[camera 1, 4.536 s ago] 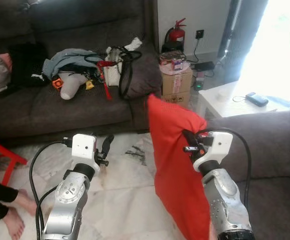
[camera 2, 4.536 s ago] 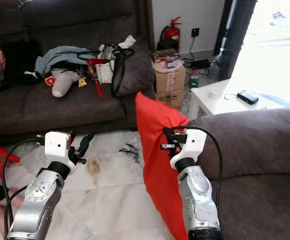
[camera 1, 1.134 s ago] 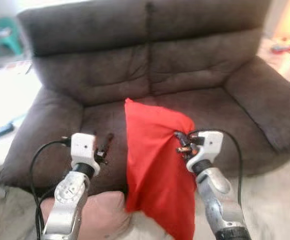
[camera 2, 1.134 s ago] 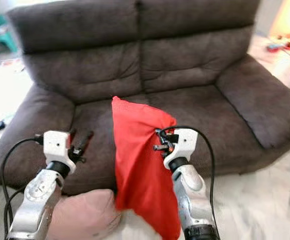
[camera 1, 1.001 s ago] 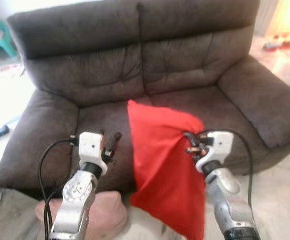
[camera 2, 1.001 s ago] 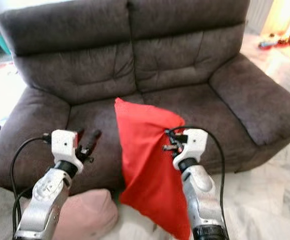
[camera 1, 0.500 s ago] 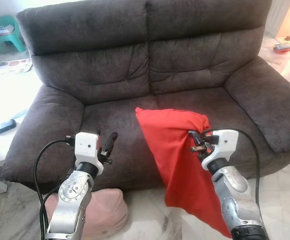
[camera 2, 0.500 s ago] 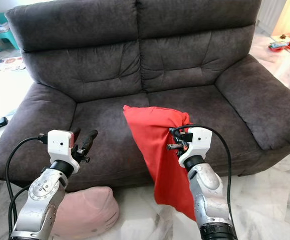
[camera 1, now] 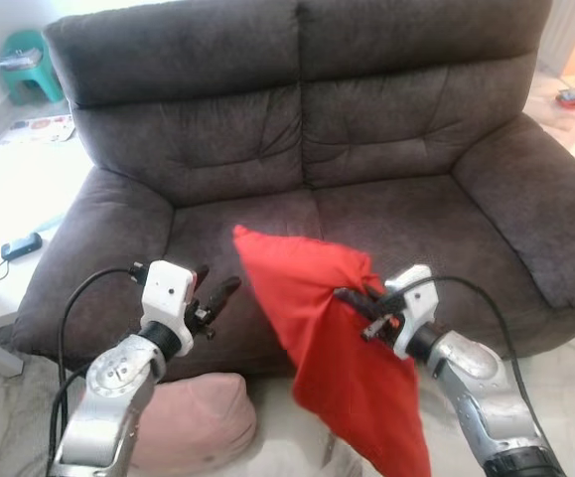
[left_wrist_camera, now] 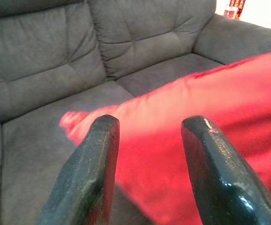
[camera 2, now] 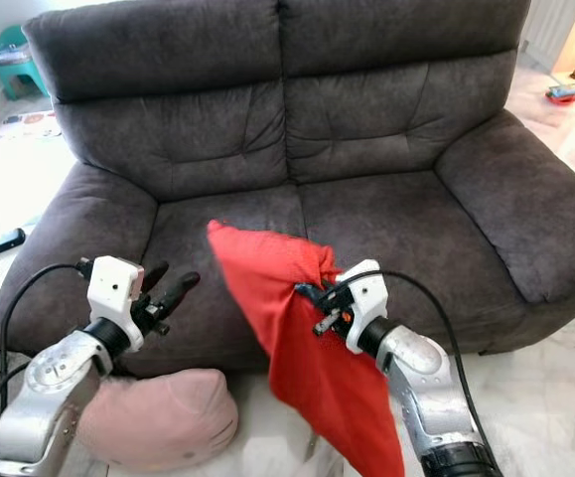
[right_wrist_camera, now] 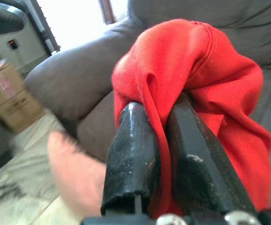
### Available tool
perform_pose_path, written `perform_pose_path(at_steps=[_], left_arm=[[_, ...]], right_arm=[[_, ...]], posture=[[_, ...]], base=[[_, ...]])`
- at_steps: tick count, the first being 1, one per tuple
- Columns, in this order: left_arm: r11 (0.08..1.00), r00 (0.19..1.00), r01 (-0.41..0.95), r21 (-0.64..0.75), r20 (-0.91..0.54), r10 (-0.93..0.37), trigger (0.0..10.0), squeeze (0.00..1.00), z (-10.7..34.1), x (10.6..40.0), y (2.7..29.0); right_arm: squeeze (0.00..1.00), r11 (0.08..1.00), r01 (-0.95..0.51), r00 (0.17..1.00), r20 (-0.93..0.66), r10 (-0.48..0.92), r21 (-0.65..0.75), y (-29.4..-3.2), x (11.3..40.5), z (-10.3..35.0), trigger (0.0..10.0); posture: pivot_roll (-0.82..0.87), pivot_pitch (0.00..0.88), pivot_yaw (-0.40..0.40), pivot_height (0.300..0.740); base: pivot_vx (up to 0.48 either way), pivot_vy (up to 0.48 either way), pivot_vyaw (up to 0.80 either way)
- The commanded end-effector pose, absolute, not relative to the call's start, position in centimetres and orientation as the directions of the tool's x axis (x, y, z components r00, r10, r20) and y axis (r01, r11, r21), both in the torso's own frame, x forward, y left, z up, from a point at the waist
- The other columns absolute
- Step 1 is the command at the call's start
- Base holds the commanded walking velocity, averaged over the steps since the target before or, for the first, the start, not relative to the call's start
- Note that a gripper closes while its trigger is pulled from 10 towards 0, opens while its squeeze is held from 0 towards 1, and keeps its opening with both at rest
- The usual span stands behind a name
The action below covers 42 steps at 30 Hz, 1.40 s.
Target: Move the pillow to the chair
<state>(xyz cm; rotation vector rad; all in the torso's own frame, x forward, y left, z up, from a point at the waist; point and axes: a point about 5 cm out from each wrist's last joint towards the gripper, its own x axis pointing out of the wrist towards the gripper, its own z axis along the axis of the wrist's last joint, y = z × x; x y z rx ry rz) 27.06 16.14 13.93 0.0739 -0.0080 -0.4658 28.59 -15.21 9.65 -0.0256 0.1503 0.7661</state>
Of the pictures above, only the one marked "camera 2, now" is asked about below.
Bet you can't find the pink pillow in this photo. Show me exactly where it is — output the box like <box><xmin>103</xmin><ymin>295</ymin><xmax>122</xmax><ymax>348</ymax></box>
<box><xmin>77</xmin><ymin>367</ymin><xmax>241</xmax><ymax>474</ymax></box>

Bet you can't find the white coffee table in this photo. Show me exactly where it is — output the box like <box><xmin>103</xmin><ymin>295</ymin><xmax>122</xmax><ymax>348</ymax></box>
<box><xmin>0</xmin><ymin>139</ymin><xmax>71</xmax><ymax>325</ymax></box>

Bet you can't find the grey two-seat fabric sofa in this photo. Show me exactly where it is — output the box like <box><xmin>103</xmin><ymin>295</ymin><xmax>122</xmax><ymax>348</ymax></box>
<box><xmin>0</xmin><ymin>0</ymin><xmax>575</xmax><ymax>381</ymax></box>

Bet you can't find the printed floor mat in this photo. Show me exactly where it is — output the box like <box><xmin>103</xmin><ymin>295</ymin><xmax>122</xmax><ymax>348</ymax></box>
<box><xmin>0</xmin><ymin>110</ymin><xmax>64</xmax><ymax>143</ymax></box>

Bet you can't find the green plastic stool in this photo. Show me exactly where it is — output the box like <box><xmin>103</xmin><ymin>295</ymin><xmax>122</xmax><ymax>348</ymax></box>
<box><xmin>0</xmin><ymin>24</ymin><xmax>49</xmax><ymax>101</ymax></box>

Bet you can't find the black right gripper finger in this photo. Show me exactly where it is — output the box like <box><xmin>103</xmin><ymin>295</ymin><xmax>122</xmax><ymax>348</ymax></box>
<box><xmin>293</xmin><ymin>279</ymin><xmax>340</xmax><ymax>309</ymax></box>

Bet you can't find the black remote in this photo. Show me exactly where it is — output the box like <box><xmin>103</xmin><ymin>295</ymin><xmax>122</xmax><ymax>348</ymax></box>
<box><xmin>0</xmin><ymin>227</ymin><xmax>28</xmax><ymax>255</ymax></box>

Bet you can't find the red tray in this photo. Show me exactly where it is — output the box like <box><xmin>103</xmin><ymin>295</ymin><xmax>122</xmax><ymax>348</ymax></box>
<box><xmin>544</xmin><ymin>79</ymin><xmax>575</xmax><ymax>104</ymax></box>

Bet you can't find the grey item on stool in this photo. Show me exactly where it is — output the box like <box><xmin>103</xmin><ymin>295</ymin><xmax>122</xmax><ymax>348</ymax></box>
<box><xmin>0</xmin><ymin>47</ymin><xmax>32</xmax><ymax>67</ymax></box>

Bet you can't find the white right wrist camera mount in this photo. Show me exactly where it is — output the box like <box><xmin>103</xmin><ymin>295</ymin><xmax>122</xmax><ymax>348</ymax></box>
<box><xmin>336</xmin><ymin>258</ymin><xmax>390</xmax><ymax>357</ymax></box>

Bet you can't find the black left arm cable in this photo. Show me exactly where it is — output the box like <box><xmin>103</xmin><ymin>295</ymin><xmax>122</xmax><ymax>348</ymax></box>
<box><xmin>0</xmin><ymin>259</ymin><xmax>92</xmax><ymax>400</ymax></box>

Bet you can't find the light curtain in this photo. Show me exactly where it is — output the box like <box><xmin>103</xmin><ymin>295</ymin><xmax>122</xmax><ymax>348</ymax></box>
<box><xmin>519</xmin><ymin>0</ymin><xmax>575</xmax><ymax>72</ymax></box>

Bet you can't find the red pillow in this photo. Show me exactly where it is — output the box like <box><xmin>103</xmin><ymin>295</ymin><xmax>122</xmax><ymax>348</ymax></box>
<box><xmin>205</xmin><ymin>219</ymin><xmax>406</xmax><ymax>477</ymax></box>

